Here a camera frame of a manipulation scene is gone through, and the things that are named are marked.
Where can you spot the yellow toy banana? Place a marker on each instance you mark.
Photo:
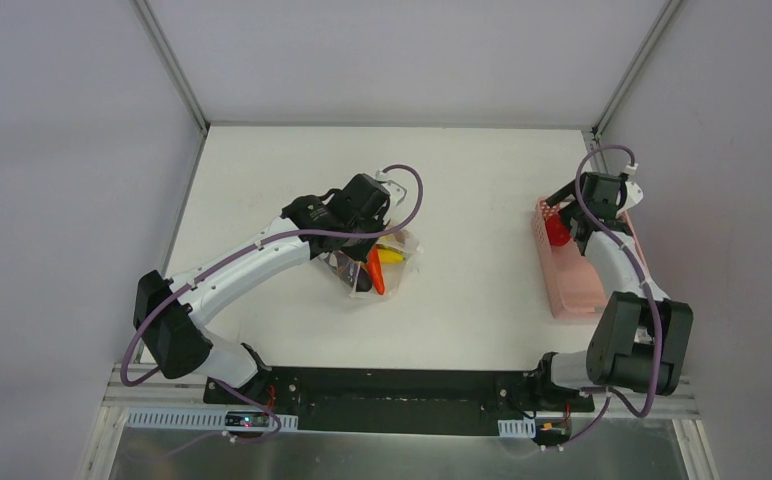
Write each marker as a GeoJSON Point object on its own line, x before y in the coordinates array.
{"type": "Point", "coordinates": [389, 256]}

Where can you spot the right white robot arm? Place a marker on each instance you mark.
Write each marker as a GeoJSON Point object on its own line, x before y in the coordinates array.
{"type": "Point", "coordinates": [639, 343]}

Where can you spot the pink plastic basket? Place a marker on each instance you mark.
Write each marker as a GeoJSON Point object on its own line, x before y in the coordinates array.
{"type": "Point", "coordinates": [579, 286]}

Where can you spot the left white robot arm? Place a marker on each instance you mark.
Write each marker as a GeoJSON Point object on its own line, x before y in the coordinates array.
{"type": "Point", "coordinates": [172, 314]}

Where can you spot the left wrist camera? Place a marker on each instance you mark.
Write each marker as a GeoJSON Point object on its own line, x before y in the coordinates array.
{"type": "Point", "coordinates": [397, 192]}

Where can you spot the orange toy carrot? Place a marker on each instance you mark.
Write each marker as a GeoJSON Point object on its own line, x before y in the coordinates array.
{"type": "Point", "coordinates": [374, 269]}

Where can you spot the red toy tomato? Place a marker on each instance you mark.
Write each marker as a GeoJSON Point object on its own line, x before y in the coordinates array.
{"type": "Point", "coordinates": [557, 232]}

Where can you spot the purple toy eggplant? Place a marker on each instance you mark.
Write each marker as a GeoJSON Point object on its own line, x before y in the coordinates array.
{"type": "Point", "coordinates": [351, 272]}

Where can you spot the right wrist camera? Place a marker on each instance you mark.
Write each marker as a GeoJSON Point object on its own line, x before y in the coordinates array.
{"type": "Point", "coordinates": [631, 193]}

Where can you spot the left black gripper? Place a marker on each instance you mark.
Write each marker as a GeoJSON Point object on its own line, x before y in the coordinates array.
{"type": "Point", "coordinates": [365, 234]}

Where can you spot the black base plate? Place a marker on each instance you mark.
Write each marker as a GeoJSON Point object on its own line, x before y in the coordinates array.
{"type": "Point", "coordinates": [419, 402]}

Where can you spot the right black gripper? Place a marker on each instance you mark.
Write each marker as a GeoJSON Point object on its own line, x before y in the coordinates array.
{"type": "Point", "coordinates": [572, 216]}

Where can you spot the polka dot zip bag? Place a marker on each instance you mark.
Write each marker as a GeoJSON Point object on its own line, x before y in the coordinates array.
{"type": "Point", "coordinates": [406, 243]}

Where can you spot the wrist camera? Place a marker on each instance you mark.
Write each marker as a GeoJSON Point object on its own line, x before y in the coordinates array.
{"type": "Point", "coordinates": [631, 193]}
{"type": "Point", "coordinates": [397, 192]}

